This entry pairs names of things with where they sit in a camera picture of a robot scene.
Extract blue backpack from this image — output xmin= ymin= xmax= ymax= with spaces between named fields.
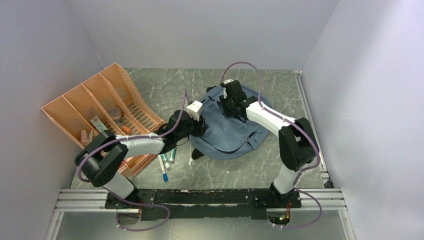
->
xmin=189 ymin=86 xmax=269 ymax=160

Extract green white glue stick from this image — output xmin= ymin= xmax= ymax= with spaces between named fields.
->
xmin=161 ymin=154 xmax=172 ymax=171

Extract blue capped whiteboard marker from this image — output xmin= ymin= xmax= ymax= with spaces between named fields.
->
xmin=158 ymin=154 xmax=169 ymax=182

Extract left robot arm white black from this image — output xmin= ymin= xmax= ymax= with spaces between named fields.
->
xmin=75 ymin=110 xmax=209 ymax=208

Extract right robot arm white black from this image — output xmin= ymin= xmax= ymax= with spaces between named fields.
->
xmin=219 ymin=79 xmax=320 ymax=207

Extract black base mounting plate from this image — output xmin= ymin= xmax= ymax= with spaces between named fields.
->
xmin=104 ymin=188 xmax=302 ymax=221

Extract orange plastic desk organizer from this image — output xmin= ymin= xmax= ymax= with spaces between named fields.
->
xmin=41 ymin=62 xmax=167 ymax=178

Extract red white card box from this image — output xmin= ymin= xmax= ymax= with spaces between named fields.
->
xmin=90 ymin=116 xmax=108 ymax=132

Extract wooden clips in organizer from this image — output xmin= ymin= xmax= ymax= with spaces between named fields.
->
xmin=80 ymin=129 xmax=94 ymax=147

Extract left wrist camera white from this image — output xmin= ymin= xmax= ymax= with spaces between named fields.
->
xmin=185 ymin=100 xmax=204 ymax=121

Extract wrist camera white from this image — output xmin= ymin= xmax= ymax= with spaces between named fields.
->
xmin=185 ymin=100 xmax=204 ymax=121
xmin=223 ymin=79 xmax=234 ymax=85

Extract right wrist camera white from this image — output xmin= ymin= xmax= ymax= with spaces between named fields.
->
xmin=223 ymin=79 xmax=234 ymax=85

